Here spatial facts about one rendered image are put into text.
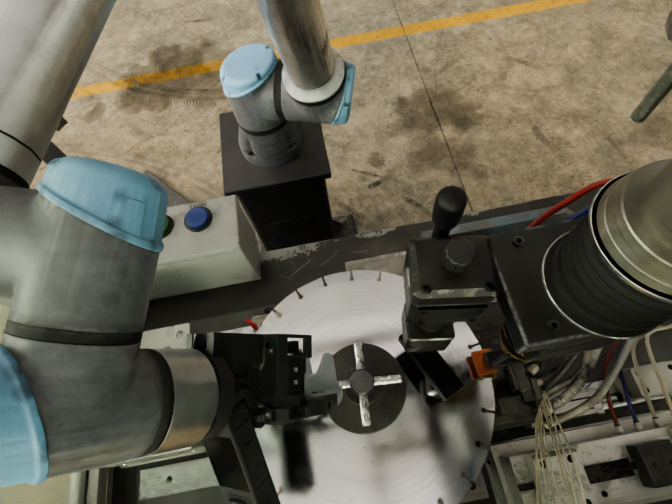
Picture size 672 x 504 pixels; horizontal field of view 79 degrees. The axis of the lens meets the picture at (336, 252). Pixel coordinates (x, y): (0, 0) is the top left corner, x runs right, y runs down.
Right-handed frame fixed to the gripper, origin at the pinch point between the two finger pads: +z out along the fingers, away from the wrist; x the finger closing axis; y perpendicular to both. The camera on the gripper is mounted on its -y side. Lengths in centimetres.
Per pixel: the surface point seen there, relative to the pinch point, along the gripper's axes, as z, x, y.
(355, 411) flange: 3.2, -1.2, -1.7
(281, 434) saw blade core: -1.0, 7.2, -4.5
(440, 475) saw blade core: 7.8, -9.8, -8.8
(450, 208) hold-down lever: -18.1, -21.9, 14.1
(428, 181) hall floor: 118, 30, 78
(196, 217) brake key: -0.4, 28.3, 28.7
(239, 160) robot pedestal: 18, 38, 50
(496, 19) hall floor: 159, 0, 179
